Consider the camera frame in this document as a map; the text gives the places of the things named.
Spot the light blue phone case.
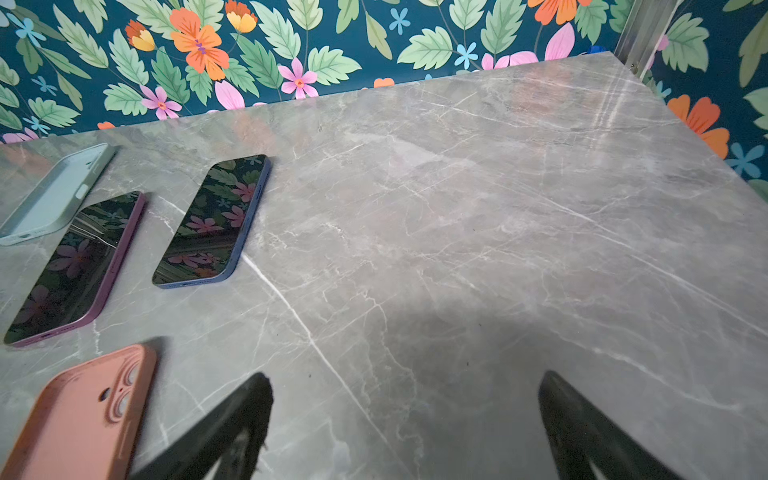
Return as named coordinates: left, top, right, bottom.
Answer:
left=1, top=143, right=117, bottom=246

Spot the purple edged smartphone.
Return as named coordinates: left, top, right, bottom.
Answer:
left=3, top=191, right=146, bottom=347

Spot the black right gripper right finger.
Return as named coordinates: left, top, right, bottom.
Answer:
left=538, top=370, right=680, bottom=479

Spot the pink phone case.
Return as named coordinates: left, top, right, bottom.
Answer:
left=1, top=344, right=157, bottom=479

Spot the aluminium frame post right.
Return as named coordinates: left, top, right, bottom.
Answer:
left=614, top=0, right=681, bottom=79

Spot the blue edged smartphone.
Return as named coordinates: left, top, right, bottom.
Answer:
left=152, top=154, right=272, bottom=289

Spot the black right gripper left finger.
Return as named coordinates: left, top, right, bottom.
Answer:
left=131, top=372, right=274, bottom=479

